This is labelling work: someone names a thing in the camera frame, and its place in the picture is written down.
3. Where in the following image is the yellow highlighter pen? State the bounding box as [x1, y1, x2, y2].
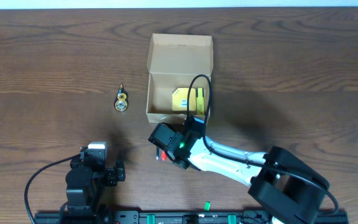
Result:
[196, 88, 205, 115]

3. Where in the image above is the yellow sticky note pad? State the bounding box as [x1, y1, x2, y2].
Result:
[172, 88, 196, 112]

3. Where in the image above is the red black stapler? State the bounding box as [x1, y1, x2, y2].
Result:
[156, 147, 167, 161]

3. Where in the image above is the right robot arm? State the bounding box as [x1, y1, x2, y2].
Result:
[149, 116, 339, 223]

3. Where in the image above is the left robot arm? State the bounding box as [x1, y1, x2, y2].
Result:
[65, 147, 126, 218]

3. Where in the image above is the open brown cardboard box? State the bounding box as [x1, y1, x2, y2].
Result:
[145, 34, 213, 124]

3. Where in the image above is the small green clip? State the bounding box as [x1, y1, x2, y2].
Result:
[204, 202, 211, 211]

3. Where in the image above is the right black cable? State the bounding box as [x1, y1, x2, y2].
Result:
[186, 73, 340, 217]

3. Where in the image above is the black cable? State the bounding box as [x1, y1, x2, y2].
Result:
[24, 153, 82, 224]
[186, 73, 340, 217]

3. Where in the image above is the black aluminium mounting rail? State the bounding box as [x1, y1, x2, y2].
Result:
[33, 210, 349, 224]

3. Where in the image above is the left black cable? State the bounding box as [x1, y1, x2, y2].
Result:
[24, 153, 82, 224]

